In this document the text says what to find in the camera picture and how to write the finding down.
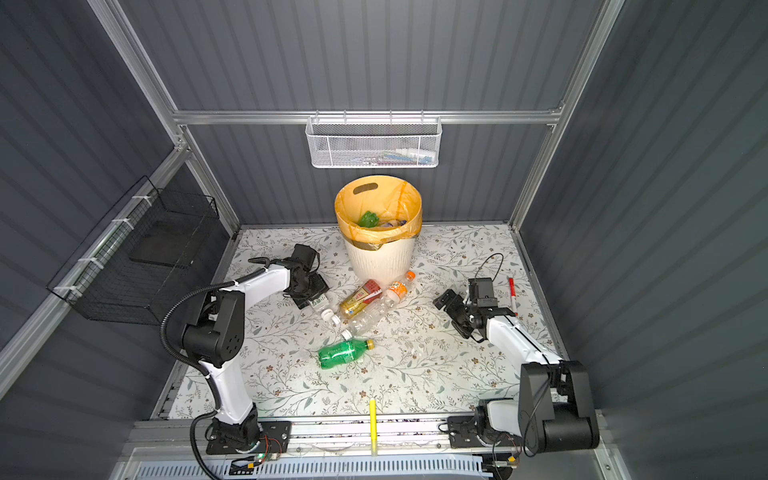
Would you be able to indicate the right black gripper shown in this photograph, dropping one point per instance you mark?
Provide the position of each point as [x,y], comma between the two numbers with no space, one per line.
[453,307]

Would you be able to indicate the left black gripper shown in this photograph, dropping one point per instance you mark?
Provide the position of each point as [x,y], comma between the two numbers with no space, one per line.
[321,286]

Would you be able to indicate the yellow tea bottle red label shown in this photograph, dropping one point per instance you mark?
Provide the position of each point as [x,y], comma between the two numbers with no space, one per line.
[356,302]

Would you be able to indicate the clear long bottle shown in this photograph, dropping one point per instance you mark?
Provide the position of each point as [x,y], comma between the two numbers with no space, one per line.
[369,318]

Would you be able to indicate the orange label bottle orange cap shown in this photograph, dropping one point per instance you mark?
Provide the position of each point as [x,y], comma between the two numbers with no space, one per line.
[399,289]

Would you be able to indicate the pepsi bottle blue cap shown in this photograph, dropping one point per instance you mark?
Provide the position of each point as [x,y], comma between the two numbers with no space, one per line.
[392,224]

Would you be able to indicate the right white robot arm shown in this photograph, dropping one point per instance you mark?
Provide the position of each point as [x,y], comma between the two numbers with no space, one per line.
[553,410]

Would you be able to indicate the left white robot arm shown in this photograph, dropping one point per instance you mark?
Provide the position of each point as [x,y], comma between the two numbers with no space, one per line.
[205,330]

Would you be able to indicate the white plastic waste bin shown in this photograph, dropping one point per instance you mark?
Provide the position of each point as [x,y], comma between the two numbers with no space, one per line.
[385,264]

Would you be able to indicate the orange bin liner bag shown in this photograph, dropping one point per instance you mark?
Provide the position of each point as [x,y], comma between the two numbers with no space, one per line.
[391,198]

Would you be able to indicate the red marker pen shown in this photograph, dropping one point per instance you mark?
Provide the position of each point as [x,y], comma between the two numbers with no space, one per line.
[513,296]

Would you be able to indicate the green soda bottle yellow cap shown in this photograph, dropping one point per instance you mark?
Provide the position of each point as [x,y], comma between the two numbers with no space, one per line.
[343,353]

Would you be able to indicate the white bottle in basket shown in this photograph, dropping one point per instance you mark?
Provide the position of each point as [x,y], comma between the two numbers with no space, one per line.
[420,156]

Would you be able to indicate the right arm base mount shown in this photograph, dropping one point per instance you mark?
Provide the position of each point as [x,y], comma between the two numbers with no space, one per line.
[463,433]

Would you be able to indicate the yellow marker on rail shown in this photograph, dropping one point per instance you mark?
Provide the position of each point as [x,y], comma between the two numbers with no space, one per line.
[373,427]

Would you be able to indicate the white wire mesh basket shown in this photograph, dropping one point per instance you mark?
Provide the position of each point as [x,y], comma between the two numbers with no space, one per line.
[350,143]

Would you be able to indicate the black wire mesh basket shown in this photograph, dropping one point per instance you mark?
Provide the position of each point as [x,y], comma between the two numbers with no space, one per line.
[166,244]

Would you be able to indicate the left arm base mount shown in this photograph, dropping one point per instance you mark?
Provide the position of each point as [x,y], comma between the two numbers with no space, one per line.
[271,437]

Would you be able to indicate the white ribbed cable tray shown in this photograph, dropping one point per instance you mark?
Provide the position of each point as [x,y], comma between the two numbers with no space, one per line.
[393,466]

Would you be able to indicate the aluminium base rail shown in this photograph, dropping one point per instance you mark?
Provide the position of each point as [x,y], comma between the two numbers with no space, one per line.
[404,433]

